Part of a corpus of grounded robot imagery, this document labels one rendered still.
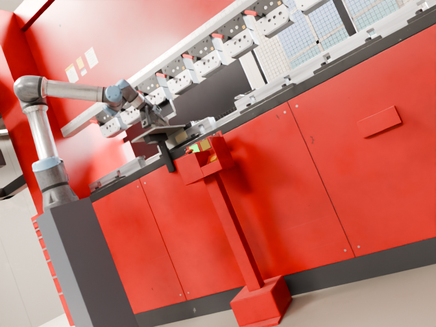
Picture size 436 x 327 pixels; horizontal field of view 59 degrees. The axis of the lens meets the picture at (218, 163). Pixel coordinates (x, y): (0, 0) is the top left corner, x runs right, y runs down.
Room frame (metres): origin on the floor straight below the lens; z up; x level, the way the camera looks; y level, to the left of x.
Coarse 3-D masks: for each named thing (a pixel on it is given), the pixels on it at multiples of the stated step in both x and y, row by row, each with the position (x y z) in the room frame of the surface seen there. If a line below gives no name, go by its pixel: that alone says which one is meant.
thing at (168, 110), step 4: (168, 100) 2.15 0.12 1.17; (164, 104) 2.17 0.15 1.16; (168, 104) 2.15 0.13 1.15; (172, 104) 2.15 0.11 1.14; (164, 108) 2.17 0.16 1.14; (168, 108) 2.16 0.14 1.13; (172, 108) 2.15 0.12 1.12; (160, 112) 2.19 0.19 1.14; (164, 112) 2.18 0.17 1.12; (168, 112) 2.16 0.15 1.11; (172, 112) 2.16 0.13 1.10; (164, 116) 2.18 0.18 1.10; (168, 116) 2.18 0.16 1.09; (172, 116) 2.17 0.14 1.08
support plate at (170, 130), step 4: (152, 128) 1.90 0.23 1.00; (156, 128) 1.91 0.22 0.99; (160, 128) 1.94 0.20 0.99; (164, 128) 1.97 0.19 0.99; (168, 128) 2.01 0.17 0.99; (172, 128) 2.04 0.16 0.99; (176, 128) 2.09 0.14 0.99; (180, 128) 2.13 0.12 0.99; (148, 132) 1.92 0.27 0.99; (152, 132) 1.95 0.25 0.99; (156, 132) 1.99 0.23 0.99; (160, 132) 2.02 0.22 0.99; (164, 132) 2.06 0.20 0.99; (168, 132) 2.10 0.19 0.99; (172, 132) 2.14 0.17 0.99; (140, 136) 1.95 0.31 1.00; (144, 136) 1.96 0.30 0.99; (132, 140) 1.98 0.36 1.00; (136, 140) 1.97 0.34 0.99; (140, 140) 2.01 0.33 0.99; (144, 140) 2.05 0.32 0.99
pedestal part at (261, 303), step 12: (276, 276) 1.81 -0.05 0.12; (264, 288) 1.71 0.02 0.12; (276, 288) 1.69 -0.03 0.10; (240, 300) 1.69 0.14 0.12; (252, 300) 1.66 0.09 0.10; (264, 300) 1.64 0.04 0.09; (276, 300) 1.65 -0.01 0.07; (288, 300) 1.76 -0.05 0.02; (240, 312) 1.69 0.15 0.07; (252, 312) 1.67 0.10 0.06; (264, 312) 1.65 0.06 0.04; (276, 312) 1.63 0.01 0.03; (240, 324) 1.70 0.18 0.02; (252, 324) 1.67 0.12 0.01; (264, 324) 1.61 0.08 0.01; (276, 324) 1.59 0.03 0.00
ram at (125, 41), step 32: (64, 0) 2.34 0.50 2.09; (96, 0) 2.22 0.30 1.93; (128, 0) 2.11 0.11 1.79; (160, 0) 2.01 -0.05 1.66; (192, 0) 1.92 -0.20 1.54; (224, 0) 1.84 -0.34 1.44; (256, 0) 1.76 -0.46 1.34; (32, 32) 2.54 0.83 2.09; (64, 32) 2.39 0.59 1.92; (96, 32) 2.27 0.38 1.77; (128, 32) 2.15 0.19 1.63; (160, 32) 2.05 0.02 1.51; (64, 64) 2.45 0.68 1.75; (128, 64) 2.20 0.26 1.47; (160, 64) 2.09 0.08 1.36
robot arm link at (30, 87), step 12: (24, 84) 1.67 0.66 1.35; (36, 84) 1.67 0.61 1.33; (48, 84) 1.69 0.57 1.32; (60, 84) 1.71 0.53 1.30; (72, 84) 1.72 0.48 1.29; (84, 84) 1.75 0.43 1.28; (24, 96) 1.70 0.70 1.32; (36, 96) 1.70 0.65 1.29; (60, 96) 1.73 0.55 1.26; (72, 96) 1.73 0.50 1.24; (84, 96) 1.74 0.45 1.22; (96, 96) 1.75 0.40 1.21; (108, 96) 1.74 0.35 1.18; (120, 96) 1.76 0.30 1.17
